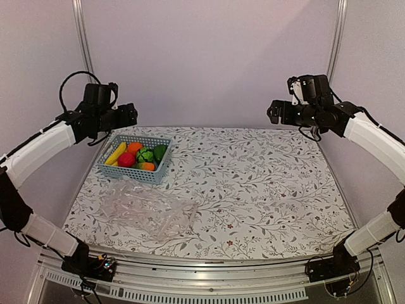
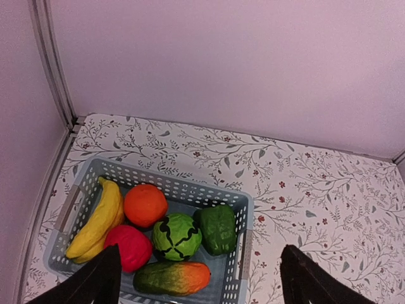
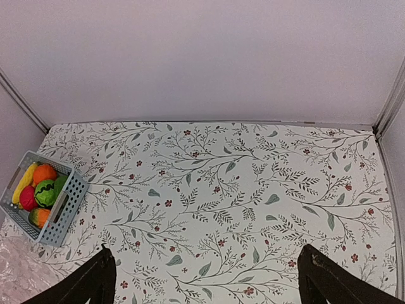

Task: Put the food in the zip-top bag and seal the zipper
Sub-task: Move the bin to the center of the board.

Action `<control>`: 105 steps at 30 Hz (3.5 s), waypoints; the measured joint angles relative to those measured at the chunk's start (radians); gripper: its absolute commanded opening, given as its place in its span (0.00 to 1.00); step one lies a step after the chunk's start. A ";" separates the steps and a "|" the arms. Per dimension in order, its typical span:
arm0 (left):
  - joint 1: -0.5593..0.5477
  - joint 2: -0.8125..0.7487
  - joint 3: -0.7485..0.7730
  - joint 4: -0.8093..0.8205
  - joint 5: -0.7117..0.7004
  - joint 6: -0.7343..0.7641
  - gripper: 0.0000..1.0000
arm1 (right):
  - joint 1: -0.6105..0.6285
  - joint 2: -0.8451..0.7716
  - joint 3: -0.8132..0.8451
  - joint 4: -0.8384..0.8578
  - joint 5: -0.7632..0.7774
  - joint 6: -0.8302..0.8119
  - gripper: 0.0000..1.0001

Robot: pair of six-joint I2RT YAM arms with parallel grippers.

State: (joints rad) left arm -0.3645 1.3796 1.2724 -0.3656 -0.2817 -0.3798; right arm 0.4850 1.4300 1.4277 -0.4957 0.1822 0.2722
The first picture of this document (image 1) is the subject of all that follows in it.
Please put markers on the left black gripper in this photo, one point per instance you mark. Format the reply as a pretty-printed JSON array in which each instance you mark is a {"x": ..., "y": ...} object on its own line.
[{"x": 128, "y": 117}]

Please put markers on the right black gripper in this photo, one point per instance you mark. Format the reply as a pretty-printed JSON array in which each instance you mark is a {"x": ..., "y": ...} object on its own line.
[{"x": 286, "y": 118}]

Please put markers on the green toy cabbage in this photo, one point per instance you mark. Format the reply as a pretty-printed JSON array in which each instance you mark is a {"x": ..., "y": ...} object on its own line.
[{"x": 144, "y": 154}]

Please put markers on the red toy apple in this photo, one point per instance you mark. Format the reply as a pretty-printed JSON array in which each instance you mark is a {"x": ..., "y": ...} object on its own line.
[{"x": 126, "y": 160}]

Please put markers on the green orange toy mango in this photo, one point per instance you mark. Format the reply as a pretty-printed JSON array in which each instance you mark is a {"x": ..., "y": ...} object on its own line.
[{"x": 148, "y": 166}]

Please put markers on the light blue plastic basket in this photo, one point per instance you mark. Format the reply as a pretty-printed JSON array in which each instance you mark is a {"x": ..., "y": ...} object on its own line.
[{"x": 150, "y": 177}]

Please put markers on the clear zip top bag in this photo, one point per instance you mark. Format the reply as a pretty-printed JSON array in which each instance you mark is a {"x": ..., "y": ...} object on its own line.
[{"x": 161, "y": 216}]

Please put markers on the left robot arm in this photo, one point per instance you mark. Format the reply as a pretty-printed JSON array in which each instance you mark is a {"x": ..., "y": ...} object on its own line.
[{"x": 66, "y": 131}]

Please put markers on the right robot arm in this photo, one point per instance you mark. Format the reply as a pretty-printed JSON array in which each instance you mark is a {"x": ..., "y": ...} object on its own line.
[{"x": 352, "y": 123}]

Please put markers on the orange toy orange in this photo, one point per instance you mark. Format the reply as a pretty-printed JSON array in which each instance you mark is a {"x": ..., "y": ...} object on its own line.
[{"x": 133, "y": 148}]

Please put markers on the yellow toy banana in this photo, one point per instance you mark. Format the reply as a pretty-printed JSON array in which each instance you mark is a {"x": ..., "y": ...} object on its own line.
[{"x": 112, "y": 160}]

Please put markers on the green toy pepper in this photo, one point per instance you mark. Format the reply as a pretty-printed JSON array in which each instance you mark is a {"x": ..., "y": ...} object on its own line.
[{"x": 159, "y": 152}]

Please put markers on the floral tablecloth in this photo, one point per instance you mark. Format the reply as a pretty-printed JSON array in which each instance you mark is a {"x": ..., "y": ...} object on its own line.
[{"x": 260, "y": 194}]

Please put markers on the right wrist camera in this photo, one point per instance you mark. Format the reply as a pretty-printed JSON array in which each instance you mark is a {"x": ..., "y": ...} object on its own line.
[{"x": 308, "y": 89}]

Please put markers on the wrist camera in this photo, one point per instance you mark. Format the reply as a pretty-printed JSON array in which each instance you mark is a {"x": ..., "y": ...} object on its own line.
[
  {"x": 101, "y": 95},
  {"x": 308, "y": 89}
]

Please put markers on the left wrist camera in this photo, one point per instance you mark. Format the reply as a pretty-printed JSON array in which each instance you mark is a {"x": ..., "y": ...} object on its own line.
[{"x": 101, "y": 95}]

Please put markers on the right aluminium post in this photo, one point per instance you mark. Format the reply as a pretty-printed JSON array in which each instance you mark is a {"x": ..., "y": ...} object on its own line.
[{"x": 337, "y": 38}]

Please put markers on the aluminium post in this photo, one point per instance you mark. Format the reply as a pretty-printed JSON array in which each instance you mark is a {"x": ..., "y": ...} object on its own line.
[
  {"x": 337, "y": 38},
  {"x": 78, "y": 15}
]

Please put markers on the left aluminium post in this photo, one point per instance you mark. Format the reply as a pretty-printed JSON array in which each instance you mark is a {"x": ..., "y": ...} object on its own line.
[{"x": 78, "y": 15}]

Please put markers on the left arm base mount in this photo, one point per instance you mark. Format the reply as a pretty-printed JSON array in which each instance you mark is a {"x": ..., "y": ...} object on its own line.
[{"x": 102, "y": 267}]

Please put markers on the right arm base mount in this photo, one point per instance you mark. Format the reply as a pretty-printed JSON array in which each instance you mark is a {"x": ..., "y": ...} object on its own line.
[{"x": 341, "y": 263}]

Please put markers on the aluminium front rail frame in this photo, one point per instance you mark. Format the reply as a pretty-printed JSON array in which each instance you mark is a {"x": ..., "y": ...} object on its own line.
[{"x": 147, "y": 278}]

